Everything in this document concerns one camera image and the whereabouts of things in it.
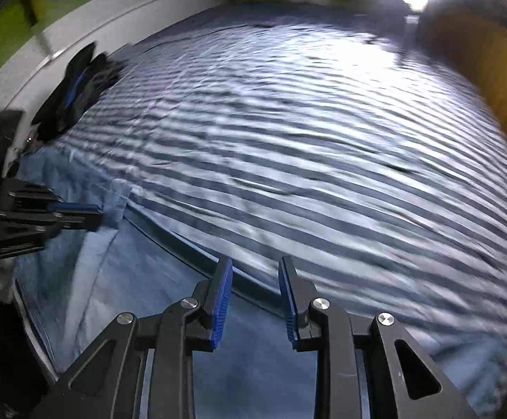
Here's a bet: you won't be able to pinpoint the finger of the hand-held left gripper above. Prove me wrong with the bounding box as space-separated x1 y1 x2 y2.
0 201 103 263
7 185 64 205

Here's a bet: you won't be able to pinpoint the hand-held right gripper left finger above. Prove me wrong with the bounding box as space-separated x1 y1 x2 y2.
31 257 233 419

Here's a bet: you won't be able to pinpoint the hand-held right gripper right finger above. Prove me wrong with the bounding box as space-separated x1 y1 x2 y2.
278 255 479 419

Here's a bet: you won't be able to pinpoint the light blue denim jeans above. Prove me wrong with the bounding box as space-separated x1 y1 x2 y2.
13 144 507 419

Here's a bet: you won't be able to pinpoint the black folded clothing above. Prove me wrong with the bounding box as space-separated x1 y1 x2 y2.
31 44 125 142

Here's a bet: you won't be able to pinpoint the blue folded cloth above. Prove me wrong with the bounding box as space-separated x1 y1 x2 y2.
61 72 90 110

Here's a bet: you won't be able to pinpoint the grey folded clothing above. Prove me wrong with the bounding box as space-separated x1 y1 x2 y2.
85 52 125 101

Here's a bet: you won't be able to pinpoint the blue striped bed quilt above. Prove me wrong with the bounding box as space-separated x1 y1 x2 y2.
22 2 507 359

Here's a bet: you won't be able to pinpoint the wooden slat bed rail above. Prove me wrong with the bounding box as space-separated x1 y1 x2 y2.
419 9 507 171

